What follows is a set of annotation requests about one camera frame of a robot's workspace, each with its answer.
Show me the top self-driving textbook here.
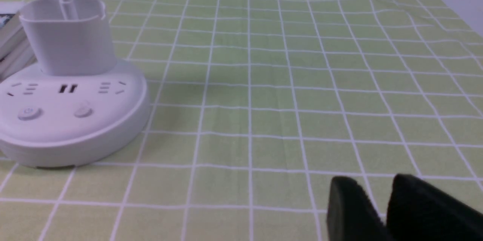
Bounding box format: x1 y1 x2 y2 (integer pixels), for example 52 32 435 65
0 12 26 60

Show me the green checkered tablecloth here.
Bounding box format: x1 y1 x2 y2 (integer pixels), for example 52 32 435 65
1 0 482 241

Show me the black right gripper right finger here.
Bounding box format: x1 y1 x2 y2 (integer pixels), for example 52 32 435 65
386 174 483 241

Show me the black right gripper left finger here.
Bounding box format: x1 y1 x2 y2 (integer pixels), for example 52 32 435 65
326 176 393 241

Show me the middle white book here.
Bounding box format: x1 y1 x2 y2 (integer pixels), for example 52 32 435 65
0 39 36 81

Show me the white desk lamp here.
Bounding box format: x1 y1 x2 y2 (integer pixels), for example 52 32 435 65
0 0 150 168

